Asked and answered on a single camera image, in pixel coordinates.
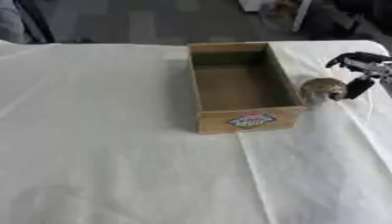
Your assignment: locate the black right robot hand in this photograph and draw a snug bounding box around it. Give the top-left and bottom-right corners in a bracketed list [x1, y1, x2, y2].
[325, 51, 392, 101]

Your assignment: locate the grey-brown soft toy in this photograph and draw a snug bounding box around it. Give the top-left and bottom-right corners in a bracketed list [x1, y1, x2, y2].
[298, 77, 349, 105]

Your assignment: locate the tan cardboard box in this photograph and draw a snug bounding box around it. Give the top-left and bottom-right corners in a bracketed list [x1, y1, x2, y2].
[185, 41, 308, 135]

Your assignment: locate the white pole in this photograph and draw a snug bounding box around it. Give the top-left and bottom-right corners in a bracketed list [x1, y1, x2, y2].
[290, 0, 314, 32]

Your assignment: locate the person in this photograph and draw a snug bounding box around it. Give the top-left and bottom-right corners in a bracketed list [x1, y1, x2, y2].
[0, 0, 34, 45]

